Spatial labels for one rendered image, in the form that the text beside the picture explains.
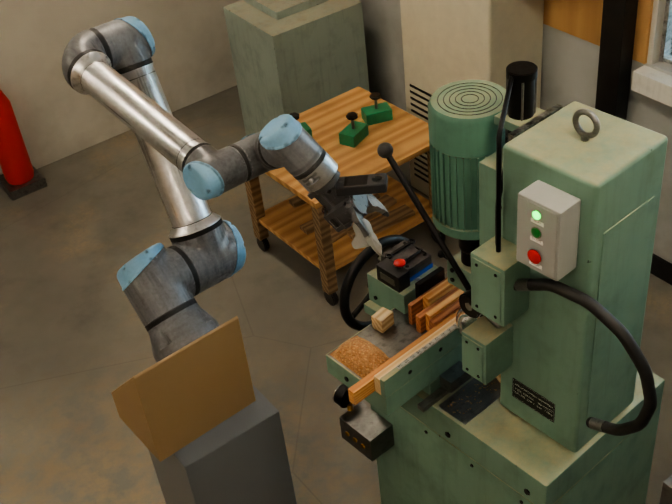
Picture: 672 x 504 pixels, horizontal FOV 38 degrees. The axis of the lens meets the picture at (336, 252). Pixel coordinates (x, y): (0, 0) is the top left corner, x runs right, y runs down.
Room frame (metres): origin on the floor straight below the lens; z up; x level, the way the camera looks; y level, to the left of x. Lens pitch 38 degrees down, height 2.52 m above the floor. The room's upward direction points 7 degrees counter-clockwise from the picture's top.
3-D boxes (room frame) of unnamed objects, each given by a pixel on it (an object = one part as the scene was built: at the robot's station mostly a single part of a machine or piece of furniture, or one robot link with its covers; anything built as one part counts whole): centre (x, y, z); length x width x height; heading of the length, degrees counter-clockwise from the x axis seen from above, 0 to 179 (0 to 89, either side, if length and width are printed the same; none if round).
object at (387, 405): (1.83, -0.22, 0.87); 0.61 x 0.30 x 0.06; 127
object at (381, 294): (1.89, -0.17, 0.91); 0.15 x 0.14 x 0.09; 127
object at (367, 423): (1.72, -0.02, 0.58); 0.12 x 0.08 x 0.08; 37
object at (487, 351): (1.52, -0.30, 1.02); 0.09 x 0.07 x 0.12; 127
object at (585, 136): (1.53, -0.49, 1.55); 0.06 x 0.02 x 0.07; 37
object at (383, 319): (1.77, -0.09, 0.92); 0.04 x 0.03 x 0.04; 133
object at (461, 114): (1.77, -0.31, 1.35); 0.18 x 0.18 x 0.31
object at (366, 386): (1.72, -0.26, 0.92); 0.67 x 0.02 x 0.04; 127
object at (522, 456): (1.67, -0.39, 0.76); 0.57 x 0.45 x 0.09; 37
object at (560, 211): (1.43, -0.40, 1.40); 0.10 x 0.06 x 0.16; 37
